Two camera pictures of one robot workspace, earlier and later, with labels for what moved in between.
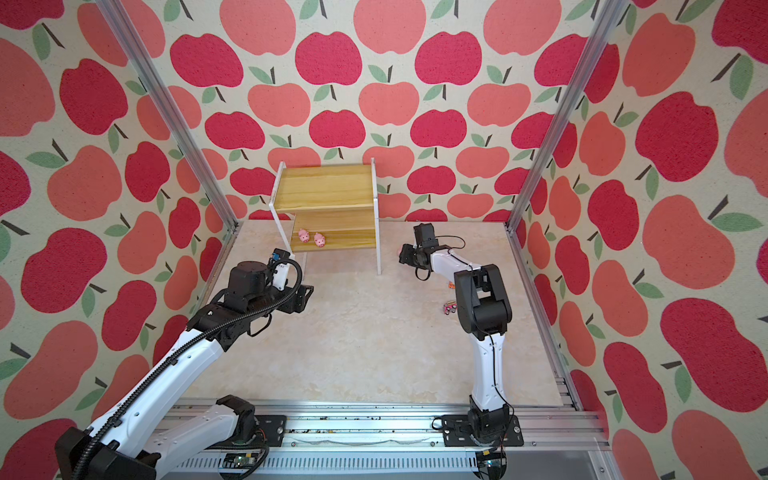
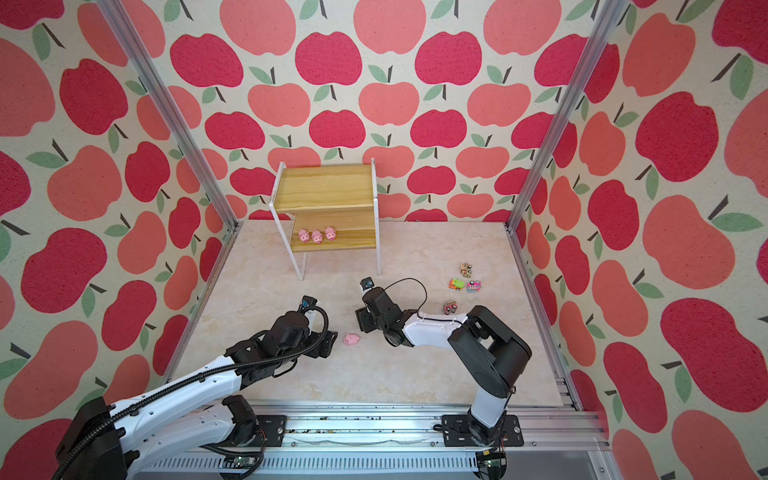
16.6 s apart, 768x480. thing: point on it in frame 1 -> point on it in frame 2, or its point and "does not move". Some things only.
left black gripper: x=301 y=298 -> x=319 y=351
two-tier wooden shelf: x=326 y=208 does not move
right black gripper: x=404 y=253 -> x=360 y=318
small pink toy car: x=447 y=308 does not move
